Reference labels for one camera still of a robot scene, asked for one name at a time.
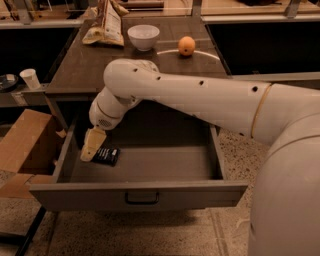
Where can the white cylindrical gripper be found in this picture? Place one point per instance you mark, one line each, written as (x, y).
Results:
(100, 120)

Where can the dark blue rxbar wrapper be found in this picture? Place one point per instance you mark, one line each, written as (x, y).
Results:
(108, 156)

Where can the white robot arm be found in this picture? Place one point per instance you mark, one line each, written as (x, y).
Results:
(285, 211)

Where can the grey open drawer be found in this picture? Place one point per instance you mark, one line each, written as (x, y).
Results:
(176, 156)

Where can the grey cabinet with counter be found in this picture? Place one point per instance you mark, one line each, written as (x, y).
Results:
(80, 75)

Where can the brown cardboard box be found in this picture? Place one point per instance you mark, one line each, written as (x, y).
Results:
(30, 151)

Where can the grey left side shelf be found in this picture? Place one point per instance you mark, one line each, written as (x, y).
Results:
(22, 96)

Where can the white paper cup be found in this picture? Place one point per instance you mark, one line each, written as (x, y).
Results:
(29, 76)

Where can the dark round dish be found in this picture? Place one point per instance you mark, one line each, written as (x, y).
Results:
(8, 82)

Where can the white ceramic bowl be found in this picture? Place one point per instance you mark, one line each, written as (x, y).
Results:
(143, 37)

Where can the brown chip bag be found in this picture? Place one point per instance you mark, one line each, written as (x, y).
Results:
(107, 28)

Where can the orange fruit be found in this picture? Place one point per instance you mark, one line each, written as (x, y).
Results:
(186, 46)

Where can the black floor stand leg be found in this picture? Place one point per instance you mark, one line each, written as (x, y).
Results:
(23, 241)

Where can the black drawer handle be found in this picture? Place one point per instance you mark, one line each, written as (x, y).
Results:
(141, 198)

